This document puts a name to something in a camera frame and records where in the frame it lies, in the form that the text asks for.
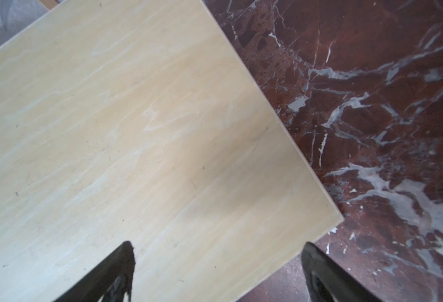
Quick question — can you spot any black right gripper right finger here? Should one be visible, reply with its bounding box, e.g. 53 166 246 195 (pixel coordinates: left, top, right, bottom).
301 242 380 302

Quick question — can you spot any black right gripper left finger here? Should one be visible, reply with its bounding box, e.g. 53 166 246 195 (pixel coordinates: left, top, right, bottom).
56 241 135 302

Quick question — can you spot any small wooden easel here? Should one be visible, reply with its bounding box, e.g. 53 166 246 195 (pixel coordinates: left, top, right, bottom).
39 0 60 10

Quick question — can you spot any light plywood board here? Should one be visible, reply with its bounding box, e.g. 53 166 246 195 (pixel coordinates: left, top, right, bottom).
0 1 342 301

